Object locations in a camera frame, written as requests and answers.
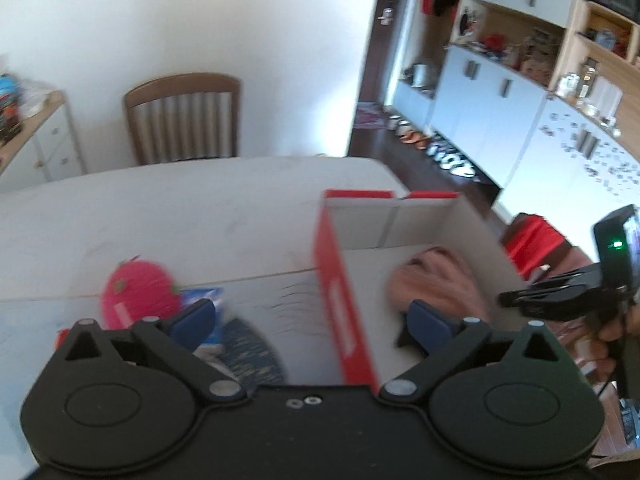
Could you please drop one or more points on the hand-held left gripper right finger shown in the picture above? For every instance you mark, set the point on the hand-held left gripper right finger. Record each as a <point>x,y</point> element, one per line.
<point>425,322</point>

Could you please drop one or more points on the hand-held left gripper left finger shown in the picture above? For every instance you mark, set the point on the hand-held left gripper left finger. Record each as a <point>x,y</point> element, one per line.
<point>195,317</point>

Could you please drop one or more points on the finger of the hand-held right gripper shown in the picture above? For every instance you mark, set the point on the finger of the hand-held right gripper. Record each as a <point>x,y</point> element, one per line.
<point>550,284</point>
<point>560,310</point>

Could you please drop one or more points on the blue tissue pack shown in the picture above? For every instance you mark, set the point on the blue tissue pack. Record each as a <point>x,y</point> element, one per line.
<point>207,292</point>

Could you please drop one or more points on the pink fleece cloth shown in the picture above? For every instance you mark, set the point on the pink fleece cloth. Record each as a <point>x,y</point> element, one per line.
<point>440,280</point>

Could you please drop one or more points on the pink plush fruit toy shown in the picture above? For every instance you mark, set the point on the pink plush fruit toy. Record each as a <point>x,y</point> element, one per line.
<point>135,295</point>

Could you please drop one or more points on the red cardboard box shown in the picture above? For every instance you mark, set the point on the red cardboard box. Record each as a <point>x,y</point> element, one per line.
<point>332,280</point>

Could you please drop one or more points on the person's right hand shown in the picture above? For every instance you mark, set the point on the person's right hand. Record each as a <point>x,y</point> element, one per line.
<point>611,332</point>

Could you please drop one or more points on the red cloth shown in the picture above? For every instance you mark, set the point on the red cloth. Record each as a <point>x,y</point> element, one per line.
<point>535,240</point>

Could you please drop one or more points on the row of shoes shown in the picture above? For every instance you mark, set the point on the row of shoes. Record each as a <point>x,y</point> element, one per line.
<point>440,152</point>

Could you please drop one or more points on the red patterned rug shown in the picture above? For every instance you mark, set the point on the red patterned rug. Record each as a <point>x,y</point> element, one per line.
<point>367,117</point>

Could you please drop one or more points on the white wooden sideboard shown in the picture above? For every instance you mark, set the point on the white wooden sideboard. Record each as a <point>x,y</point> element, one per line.
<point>55,135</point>

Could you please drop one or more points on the wooden slat-back chair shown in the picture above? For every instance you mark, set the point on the wooden slat-back chair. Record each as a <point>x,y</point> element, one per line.
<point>180,82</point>

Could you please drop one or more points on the grey tote bag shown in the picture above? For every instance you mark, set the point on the grey tote bag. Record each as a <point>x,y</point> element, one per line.
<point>422,75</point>

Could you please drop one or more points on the red ornament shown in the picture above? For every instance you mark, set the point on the red ornament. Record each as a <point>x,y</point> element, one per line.
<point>495,40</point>

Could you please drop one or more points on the brown wooden door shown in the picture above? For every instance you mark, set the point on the brown wooden door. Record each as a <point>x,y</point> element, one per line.
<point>375,60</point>

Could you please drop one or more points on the clear plastic bag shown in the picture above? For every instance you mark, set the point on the clear plastic bag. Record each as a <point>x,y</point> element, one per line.
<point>36,96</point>

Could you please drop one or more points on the blue round container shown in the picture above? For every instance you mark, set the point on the blue round container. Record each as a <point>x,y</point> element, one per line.
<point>7,97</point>

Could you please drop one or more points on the white wall cabinet unit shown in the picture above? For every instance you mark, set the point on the white wall cabinet unit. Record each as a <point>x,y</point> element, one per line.
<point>480,110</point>

